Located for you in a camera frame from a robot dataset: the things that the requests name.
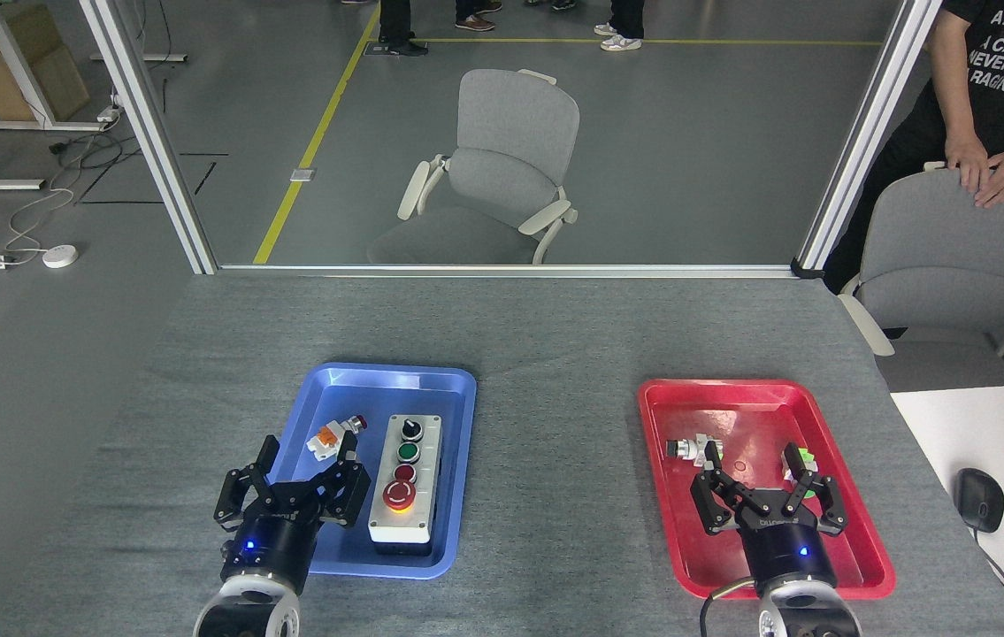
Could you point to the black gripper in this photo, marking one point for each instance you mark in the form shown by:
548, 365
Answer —
276, 541
780, 548

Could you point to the grey control box with buttons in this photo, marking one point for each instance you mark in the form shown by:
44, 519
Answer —
404, 522

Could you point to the green push button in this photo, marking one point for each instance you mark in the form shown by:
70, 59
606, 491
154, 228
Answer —
808, 456

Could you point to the red push button orange block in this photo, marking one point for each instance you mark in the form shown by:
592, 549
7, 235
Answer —
326, 438

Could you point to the brown cardboard box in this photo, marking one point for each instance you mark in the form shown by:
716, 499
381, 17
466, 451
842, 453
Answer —
50, 88
19, 31

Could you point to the person's right hand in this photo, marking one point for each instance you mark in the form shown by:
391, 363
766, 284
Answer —
966, 164

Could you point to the red plastic tray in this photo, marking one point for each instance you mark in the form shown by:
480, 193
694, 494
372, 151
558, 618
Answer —
731, 407

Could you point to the blue plastic tray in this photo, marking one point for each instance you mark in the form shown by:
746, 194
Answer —
378, 389

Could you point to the black computer mouse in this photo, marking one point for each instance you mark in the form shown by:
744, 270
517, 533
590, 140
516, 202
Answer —
979, 500

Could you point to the white table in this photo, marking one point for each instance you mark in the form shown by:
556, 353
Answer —
997, 425

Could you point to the grey office chair white arms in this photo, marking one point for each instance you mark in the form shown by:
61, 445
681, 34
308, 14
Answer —
502, 168
953, 257

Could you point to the grey floor plate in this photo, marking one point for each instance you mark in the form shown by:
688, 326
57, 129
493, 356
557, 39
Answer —
302, 174

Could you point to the white round floor device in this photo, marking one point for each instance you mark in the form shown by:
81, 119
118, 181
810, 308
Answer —
60, 256

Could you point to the white power strip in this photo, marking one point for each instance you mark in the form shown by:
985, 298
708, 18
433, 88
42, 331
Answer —
109, 113

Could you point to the black switch with white block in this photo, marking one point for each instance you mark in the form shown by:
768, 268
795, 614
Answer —
690, 448

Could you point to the silver aluminium rail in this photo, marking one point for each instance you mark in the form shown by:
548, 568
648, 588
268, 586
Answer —
502, 271

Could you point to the silver aluminium post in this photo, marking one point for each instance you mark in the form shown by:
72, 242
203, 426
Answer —
864, 141
152, 141

